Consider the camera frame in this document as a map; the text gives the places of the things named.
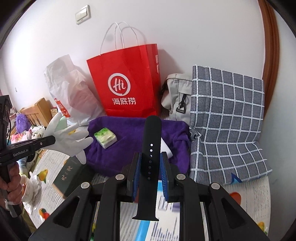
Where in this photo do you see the green tissue pack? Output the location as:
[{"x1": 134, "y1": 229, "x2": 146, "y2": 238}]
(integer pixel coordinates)
[{"x1": 94, "y1": 127, "x2": 117, "y2": 149}]

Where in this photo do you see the gold and dark box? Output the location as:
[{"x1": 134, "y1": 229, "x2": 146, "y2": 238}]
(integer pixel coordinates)
[{"x1": 51, "y1": 159, "x2": 93, "y2": 198}]

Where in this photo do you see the white glove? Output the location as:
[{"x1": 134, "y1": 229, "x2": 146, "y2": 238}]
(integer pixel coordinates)
[{"x1": 43, "y1": 112, "x2": 93, "y2": 164}]

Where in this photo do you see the white plastic bag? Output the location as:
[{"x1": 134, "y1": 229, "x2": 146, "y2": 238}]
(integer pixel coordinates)
[{"x1": 44, "y1": 54, "x2": 108, "y2": 127}]

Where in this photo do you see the white packet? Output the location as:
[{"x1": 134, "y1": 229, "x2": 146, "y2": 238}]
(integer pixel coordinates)
[{"x1": 159, "y1": 138, "x2": 173, "y2": 159}]

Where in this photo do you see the brown wooden door frame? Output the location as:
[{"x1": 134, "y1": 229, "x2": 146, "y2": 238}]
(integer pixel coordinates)
[{"x1": 261, "y1": 0, "x2": 279, "y2": 121}]

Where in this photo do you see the black watch band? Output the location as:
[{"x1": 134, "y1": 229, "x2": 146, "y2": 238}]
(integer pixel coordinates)
[{"x1": 132, "y1": 116, "x2": 162, "y2": 221}]

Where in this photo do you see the wooden chair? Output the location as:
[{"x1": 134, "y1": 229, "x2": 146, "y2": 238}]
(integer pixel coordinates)
[{"x1": 10, "y1": 98, "x2": 55, "y2": 135}]

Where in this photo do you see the white light switch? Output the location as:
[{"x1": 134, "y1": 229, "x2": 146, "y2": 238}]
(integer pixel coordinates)
[{"x1": 75, "y1": 6, "x2": 91, "y2": 25}]

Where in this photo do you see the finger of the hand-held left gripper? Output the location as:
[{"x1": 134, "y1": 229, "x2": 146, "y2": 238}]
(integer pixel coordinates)
[{"x1": 29, "y1": 136, "x2": 56, "y2": 154}]

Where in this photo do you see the red paper bag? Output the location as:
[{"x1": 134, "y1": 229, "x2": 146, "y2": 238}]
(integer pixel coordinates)
[{"x1": 87, "y1": 22, "x2": 162, "y2": 117}]

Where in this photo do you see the purple plush toy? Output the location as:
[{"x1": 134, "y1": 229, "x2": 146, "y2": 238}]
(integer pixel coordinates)
[{"x1": 16, "y1": 113, "x2": 30, "y2": 133}]

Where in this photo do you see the grey plaid cushion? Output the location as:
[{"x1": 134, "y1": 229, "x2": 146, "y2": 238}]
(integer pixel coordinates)
[{"x1": 189, "y1": 65, "x2": 273, "y2": 184}]

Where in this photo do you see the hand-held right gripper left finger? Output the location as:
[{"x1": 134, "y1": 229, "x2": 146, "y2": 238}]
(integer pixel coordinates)
[{"x1": 28, "y1": 152, "x2": 142, "y2": 241}]

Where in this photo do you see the white ruffled cloth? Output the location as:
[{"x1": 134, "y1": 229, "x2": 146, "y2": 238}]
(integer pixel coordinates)
[{"x1": 21, "y1": 175, "x2": 42, "y2": 207}]

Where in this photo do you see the grey fabric bag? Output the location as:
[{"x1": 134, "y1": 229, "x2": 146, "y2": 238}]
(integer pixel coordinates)
[{"x1": 161, "y1": 74, "x2": 193, "y2": 122}]

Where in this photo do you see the person's left hand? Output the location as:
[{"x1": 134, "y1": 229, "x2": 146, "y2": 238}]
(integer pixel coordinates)
[{"x1": 0, "y1": 161, "x2": 23, "y2": 204}]

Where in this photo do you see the purple towel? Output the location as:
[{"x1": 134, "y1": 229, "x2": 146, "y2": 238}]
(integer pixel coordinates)
[{"x1": 83, "y1": 117, "x2": 191, "y2": 178}]

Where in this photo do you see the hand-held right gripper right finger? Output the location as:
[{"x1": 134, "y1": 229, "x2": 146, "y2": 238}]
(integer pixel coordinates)
[{"x1": 159, "y1": 152, "x2": 271, "y2": 241}]

